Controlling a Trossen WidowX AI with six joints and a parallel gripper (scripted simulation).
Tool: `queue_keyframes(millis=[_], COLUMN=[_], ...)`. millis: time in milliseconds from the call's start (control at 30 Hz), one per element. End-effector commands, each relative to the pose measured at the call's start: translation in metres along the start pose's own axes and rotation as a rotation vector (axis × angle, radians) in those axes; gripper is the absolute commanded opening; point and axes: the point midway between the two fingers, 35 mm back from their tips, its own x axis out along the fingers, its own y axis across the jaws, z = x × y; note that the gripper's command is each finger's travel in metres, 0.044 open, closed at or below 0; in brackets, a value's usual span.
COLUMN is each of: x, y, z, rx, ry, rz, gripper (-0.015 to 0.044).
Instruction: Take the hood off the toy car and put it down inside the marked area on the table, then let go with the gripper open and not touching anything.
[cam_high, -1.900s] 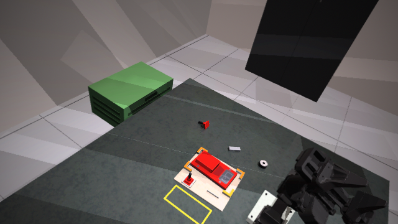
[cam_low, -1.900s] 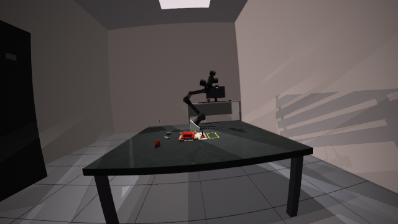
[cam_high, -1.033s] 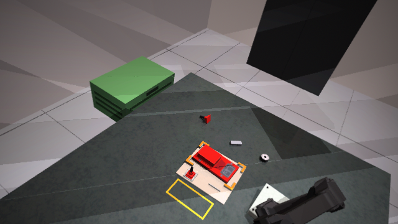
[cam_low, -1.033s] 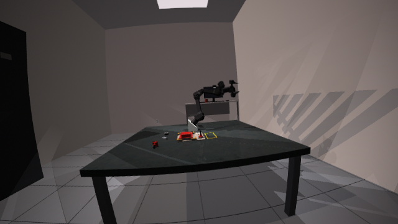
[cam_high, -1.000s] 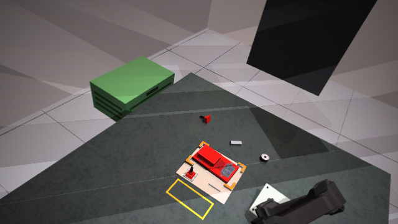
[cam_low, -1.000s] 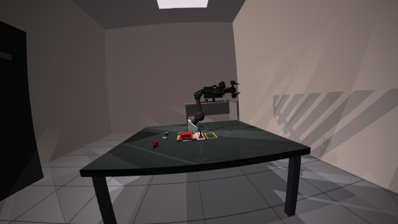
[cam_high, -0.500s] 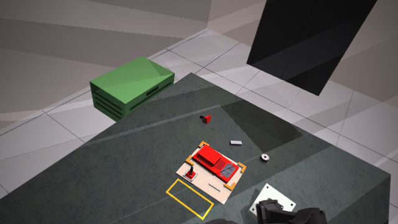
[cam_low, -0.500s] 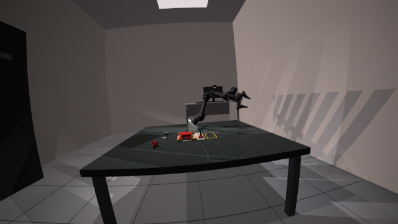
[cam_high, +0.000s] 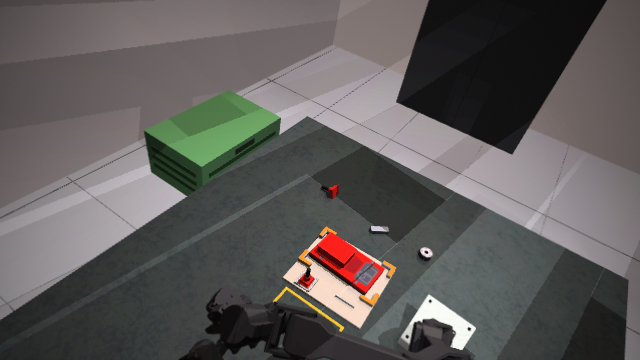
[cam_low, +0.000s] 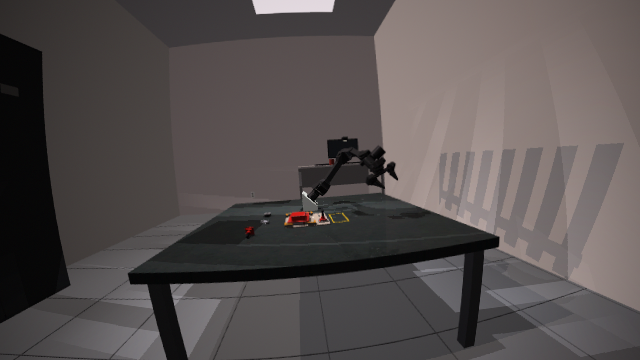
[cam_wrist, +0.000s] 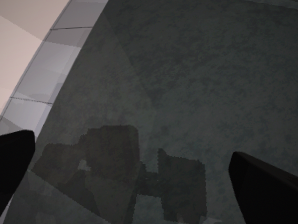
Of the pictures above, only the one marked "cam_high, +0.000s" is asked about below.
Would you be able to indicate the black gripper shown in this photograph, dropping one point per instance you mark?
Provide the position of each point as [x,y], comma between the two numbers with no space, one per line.
[208,350]

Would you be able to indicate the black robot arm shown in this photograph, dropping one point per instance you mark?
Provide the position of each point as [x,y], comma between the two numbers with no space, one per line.
[309,336]

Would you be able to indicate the white rectangular bar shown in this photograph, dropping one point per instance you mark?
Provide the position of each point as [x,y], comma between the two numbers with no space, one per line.
[379,229]

